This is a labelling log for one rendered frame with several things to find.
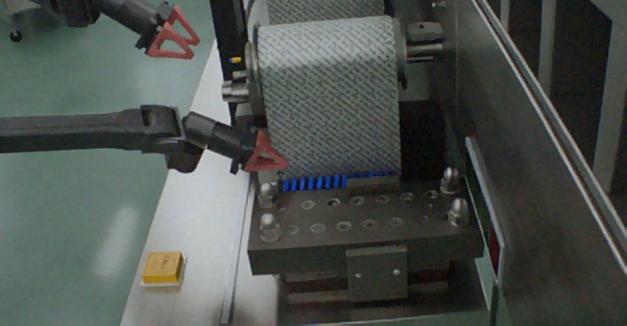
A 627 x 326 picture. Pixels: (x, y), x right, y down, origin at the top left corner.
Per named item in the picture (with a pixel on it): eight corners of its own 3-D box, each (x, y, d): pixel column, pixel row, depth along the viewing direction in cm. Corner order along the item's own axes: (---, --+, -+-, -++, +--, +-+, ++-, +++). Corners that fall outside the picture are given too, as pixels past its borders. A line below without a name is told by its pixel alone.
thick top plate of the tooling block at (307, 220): (259, 218, 126) (254, 193, 123) (467, 202, 124) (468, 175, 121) (252, 276, 113) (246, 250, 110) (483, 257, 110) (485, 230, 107)
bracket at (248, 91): (253, 200, 144) (229, 72, 128) (282, 198, 144) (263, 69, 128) (251, 213, 140) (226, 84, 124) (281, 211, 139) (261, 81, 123)
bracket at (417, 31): (408, 31, 119) (407, 21, 118) (439, 28, 119) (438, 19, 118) (410, 41, 115) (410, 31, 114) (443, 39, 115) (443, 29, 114)
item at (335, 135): (277, 186, 128) (265, 101, 118) (401, 176, 126) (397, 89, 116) (277, 187, 127) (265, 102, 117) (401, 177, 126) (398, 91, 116)
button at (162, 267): (151, 260, 129) (147, 252, 128) (183, 258, 129) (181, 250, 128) (143, 284, 123) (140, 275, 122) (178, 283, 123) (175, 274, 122)
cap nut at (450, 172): (439, 182, 120) (439, 162, 118) (458, 180, 120) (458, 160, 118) (442, 194, 117) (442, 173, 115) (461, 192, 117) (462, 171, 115)
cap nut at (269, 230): (261, 229, 114) (257, 209, 112) (282, 227, 114) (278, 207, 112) (260, 243, 111) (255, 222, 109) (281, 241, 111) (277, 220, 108)
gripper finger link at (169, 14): (184, 69, 118) (140, 42, 115) (192, 52, 124) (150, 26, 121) (203, 39, 115) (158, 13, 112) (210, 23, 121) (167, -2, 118)
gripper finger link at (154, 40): (181, 76, 115) (135, 50, 112) (188, 59, 121) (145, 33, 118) (200, 47, 112) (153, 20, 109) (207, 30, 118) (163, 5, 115)
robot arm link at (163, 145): (157, 142, 112) (149, 105, 117) (142, 181, 120) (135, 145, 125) (220, 143, 119) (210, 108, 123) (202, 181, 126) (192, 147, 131)
